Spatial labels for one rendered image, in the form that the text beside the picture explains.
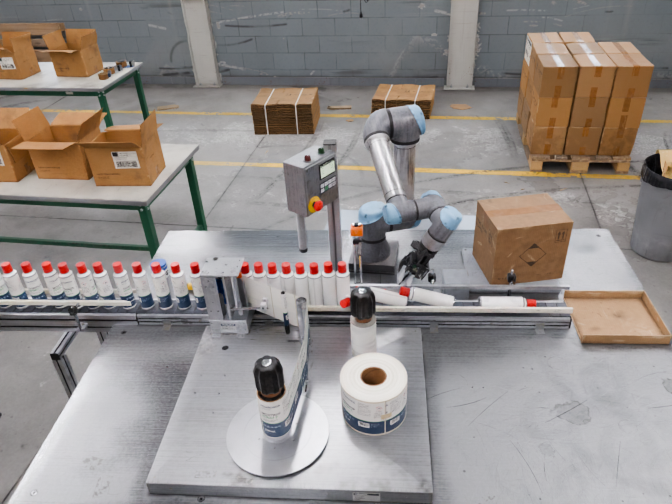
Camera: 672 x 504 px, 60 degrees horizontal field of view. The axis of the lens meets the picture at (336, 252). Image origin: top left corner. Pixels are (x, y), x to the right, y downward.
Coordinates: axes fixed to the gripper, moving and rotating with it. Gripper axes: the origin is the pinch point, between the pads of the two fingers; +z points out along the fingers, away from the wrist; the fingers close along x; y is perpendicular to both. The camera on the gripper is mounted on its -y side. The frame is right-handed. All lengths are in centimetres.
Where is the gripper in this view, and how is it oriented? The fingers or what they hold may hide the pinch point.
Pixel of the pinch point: (400, 281)
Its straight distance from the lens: 215.6
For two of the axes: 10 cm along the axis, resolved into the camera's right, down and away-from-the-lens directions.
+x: 8.9, 4.1, 2.0
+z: -4.6, 7.2, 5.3
